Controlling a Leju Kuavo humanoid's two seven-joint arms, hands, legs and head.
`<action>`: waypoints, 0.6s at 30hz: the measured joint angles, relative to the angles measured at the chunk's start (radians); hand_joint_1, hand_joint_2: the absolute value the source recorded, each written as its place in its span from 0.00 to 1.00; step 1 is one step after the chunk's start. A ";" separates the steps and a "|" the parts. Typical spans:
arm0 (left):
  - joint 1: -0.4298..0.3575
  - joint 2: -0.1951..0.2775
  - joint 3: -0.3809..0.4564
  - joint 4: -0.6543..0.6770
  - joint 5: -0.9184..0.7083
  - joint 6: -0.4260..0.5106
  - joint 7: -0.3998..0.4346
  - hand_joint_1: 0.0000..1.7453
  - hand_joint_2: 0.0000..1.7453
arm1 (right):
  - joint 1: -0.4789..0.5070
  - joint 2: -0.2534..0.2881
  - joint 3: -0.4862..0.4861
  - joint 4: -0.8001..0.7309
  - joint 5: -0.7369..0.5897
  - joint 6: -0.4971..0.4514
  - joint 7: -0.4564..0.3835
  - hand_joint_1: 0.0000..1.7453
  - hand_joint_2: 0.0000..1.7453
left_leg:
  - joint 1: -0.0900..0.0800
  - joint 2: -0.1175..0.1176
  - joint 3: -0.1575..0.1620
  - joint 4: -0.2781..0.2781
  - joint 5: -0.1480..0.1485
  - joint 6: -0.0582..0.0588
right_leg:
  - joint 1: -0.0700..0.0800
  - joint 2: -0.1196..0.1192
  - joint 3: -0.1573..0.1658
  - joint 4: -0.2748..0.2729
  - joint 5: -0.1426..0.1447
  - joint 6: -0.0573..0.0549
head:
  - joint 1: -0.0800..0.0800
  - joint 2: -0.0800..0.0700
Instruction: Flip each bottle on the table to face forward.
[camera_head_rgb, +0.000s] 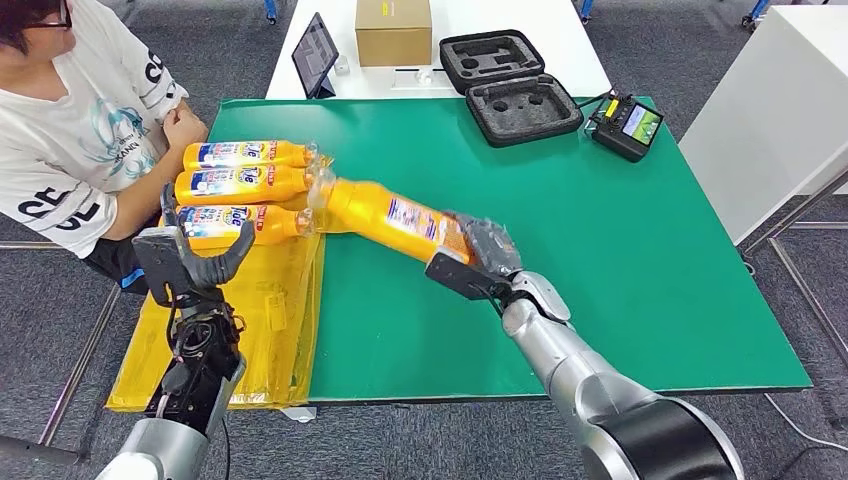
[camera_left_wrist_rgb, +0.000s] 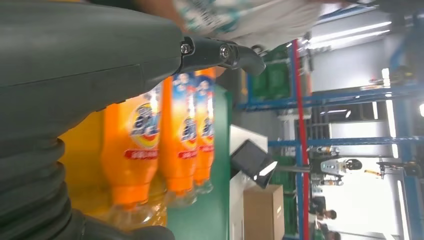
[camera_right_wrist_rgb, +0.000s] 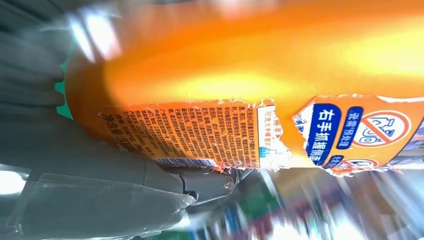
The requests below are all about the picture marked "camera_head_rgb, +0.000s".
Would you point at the white table foot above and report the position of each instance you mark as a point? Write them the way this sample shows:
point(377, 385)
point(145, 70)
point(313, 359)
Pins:
point(299, 414)

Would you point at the black glasses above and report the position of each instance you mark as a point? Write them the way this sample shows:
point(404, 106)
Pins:
point(53, 20)

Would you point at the stack of yellow plastic sheets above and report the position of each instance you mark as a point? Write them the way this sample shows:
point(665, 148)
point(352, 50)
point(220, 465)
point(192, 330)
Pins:
point(278, 318)

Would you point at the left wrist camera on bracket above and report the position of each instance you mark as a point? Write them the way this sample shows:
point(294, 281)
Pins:
point(156, 262)

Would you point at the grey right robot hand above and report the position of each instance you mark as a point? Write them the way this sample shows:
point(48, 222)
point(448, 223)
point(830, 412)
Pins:
point(493, 248)

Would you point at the metal chair frame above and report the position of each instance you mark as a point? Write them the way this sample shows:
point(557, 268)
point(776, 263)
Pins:
point(79, 364)

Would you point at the black foam-lined case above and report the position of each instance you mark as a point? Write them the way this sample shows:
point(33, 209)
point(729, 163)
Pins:
point(522, 110)

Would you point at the person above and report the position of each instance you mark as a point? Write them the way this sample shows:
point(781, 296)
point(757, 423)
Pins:
point(66, 119)

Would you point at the brown cardboard box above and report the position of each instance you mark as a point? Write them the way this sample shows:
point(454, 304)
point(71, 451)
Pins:
point(393, 36)

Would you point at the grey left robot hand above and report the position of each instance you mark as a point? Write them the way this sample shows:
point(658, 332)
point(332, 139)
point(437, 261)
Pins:
point(212, 262)

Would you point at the metal table frame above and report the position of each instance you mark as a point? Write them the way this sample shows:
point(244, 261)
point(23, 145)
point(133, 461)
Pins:
point(795, 218)

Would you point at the black remote controller with screen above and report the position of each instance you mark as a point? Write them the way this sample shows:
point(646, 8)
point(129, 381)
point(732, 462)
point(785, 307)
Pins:
point(625, 130)

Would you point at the blue frame leg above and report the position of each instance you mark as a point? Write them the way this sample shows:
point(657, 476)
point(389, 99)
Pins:
point(586, 8)
point(755, 12)
point(270, 9)

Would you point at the orange detergent bottle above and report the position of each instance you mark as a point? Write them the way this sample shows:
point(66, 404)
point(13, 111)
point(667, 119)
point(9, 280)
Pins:
point(225, 154)
point(278, 225)
point(378, 215)
point(225, 185)

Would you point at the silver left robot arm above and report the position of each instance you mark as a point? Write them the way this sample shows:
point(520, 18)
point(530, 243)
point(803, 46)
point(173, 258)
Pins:
point(192, 391)

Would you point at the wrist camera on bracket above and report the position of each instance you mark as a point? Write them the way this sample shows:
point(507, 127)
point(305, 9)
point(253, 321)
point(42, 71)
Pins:
point(457, 275)
point(156, 262)

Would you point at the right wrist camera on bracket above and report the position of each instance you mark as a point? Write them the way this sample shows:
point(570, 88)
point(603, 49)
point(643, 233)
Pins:
point(457, 275)

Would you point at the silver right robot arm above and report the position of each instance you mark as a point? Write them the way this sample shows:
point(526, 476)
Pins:
point(596, 391)

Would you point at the white cabinet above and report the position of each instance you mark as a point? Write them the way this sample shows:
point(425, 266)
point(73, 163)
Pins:
point(775, 112)

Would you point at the small white charger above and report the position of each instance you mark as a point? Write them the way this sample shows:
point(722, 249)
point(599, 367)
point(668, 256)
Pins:
point(341, 64)

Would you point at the black tablet on stand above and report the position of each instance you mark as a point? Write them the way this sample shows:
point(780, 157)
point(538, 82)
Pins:
point(314, 56)

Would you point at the person's right hand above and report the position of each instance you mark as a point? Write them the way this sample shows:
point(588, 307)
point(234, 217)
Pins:
point(185, 127)

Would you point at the person's right forearm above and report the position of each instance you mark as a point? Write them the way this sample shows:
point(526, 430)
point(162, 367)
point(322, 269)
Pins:
point(139, 199)

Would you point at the flat white package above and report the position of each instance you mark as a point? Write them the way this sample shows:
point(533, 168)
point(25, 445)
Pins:
point(419, 78)

